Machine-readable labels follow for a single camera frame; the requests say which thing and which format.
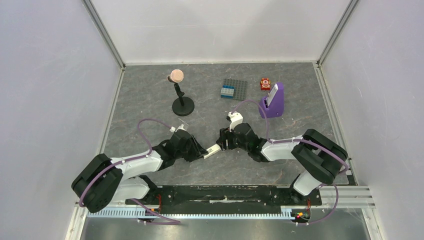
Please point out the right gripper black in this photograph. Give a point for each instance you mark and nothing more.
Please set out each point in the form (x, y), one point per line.
(228, 139)

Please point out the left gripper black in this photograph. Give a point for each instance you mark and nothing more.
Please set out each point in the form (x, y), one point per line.
(198, 151)

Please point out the white remote control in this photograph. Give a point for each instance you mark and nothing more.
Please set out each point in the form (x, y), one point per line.
(212, 150)

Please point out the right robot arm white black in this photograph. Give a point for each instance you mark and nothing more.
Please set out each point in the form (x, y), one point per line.
(321, 158)

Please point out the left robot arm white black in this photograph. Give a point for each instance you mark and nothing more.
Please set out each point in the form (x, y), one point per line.
(107, 180)

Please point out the blue white lego bricks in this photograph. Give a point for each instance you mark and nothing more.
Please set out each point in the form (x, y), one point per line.
(227, 92)

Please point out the black stand with pink ball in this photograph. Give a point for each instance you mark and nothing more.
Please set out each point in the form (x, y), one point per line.
(183, 105)

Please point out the grey lego baseplate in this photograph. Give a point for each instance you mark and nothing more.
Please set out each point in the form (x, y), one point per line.
(240, 88)

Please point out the purple holder stand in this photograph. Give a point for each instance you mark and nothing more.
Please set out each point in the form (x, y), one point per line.
(276, 108)

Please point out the red toy figure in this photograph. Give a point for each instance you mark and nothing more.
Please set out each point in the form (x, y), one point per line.
(265, 84)

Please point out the white device in holder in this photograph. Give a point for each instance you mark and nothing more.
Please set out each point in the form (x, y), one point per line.
(272, 93)

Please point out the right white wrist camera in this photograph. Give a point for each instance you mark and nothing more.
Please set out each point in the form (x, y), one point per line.
(235, 118)

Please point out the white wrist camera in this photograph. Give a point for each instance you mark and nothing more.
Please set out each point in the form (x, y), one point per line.
(180, 127)
(235, 118)

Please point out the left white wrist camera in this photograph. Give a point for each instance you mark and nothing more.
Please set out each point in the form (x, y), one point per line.
(180, 127)

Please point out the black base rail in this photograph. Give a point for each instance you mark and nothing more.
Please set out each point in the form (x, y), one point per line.
(227, 199)

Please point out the white cable duct strip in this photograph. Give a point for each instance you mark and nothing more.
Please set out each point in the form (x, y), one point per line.
(140, 213)

